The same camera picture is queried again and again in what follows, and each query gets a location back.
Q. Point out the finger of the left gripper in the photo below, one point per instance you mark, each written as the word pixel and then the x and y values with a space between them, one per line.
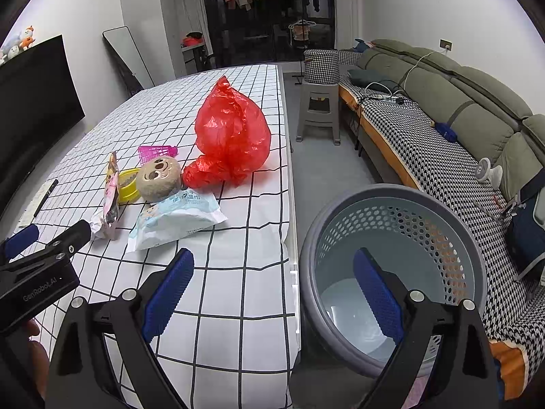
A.
pixel 65 245
pixel 14 245

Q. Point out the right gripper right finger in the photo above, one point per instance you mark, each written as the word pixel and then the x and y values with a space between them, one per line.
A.
pixel 463 374

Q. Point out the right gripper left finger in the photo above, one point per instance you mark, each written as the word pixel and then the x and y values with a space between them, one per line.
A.
pixel 81 374

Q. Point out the pink snack wrapper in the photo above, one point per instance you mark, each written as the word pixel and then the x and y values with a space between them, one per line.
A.
pixel 104 221

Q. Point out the yellow plastic lid box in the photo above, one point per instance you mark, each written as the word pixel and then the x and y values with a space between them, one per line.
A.
pixel 127 188

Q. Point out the white blue wipes pack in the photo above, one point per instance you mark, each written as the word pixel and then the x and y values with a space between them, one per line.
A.
pixel 178 216

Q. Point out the grey perforated trash basket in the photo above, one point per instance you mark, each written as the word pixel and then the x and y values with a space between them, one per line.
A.
pixel 409 234

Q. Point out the person's left hand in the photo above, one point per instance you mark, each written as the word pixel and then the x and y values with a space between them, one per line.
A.
pixel 39 358

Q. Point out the black pen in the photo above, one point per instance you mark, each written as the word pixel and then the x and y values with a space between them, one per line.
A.
pixel 45 196

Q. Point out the pink shuttlecock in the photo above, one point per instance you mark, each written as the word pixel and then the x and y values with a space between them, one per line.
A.
pixel 151 152

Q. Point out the black television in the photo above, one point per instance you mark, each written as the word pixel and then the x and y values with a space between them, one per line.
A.
pixel 39 104

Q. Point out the grid pattern tablecloth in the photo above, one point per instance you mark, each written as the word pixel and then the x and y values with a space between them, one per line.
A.
pixel 232 341

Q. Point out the navy backpack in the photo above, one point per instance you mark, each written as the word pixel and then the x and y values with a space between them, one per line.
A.
pixel 525 233

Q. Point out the red plastic bag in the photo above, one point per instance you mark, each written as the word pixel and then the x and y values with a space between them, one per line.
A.
pixel 233 138

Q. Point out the plush toys on tv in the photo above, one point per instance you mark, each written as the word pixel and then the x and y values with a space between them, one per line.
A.
pixel 17 44

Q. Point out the white small fan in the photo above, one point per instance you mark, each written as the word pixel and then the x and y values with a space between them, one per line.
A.
pixel 487 173

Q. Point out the leaning mirror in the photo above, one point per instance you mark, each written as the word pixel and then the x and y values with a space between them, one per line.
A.
pixel 128 60

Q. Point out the red item on desk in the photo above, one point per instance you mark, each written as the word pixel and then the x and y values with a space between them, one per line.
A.
pixel 193 38

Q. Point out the blue small pouch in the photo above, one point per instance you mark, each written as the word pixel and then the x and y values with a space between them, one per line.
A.
pixel 446 132

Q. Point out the green grey sofa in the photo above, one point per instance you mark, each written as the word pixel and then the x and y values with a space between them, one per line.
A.
pixel 490 119

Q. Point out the grey plastic stool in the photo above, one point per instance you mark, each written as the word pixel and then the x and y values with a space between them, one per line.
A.
pixel 319 106

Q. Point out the houndstooth storage basket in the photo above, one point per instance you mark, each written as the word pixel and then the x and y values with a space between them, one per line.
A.
pixel 321 66

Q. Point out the dark green cushion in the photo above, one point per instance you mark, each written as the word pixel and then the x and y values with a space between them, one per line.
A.
pixel 372 80

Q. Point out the wall socket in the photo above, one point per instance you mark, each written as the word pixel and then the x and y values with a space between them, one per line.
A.
pixel 444 44

